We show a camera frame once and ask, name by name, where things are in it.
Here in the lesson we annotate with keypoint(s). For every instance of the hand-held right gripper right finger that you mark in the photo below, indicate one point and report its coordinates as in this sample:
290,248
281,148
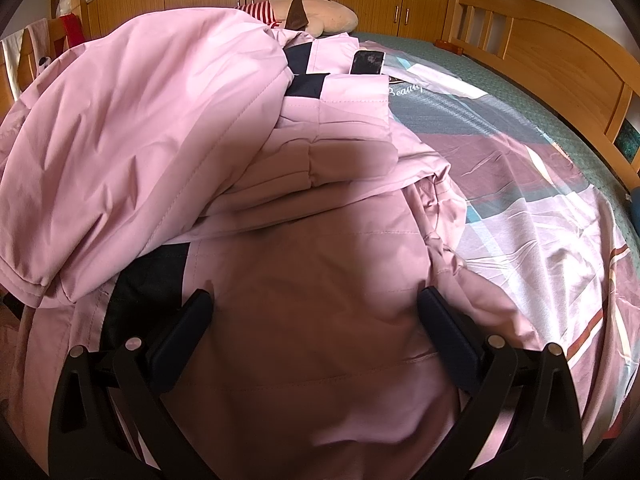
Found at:
450,340

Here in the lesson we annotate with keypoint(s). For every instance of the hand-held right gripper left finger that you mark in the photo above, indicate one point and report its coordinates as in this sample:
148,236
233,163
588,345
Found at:
182,330

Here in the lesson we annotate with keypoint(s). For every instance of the pink jacket with black stripes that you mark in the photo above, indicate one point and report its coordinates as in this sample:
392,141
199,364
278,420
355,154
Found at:
320,285

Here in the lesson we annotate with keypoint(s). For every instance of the wooden chair with clothes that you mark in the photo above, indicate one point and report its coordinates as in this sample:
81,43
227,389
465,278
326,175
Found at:
27,87

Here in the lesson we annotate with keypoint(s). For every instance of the plaid bed sheet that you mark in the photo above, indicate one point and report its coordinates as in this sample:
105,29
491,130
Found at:
525,220

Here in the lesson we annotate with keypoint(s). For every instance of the green patterned bed cover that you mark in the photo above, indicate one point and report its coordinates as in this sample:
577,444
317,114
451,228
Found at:
525,90

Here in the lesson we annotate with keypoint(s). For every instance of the small brown block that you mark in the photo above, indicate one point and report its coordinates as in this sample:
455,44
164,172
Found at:
452,48

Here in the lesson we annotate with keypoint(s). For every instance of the slatted wooden bed footboard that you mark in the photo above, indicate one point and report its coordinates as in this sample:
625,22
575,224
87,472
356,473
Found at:
560,45

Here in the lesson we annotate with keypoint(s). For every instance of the pale lilac hanging garment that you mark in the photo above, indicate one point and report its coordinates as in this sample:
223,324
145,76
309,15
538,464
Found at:
39,47

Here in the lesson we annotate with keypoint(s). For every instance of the white hanging cloth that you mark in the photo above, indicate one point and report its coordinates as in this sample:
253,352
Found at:
11,60

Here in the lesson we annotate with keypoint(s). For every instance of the red cloth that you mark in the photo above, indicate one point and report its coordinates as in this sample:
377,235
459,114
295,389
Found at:
71,30

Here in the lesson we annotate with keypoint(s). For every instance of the beige plush dog striped shirt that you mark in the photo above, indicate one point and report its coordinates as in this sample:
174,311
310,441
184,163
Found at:
320,12

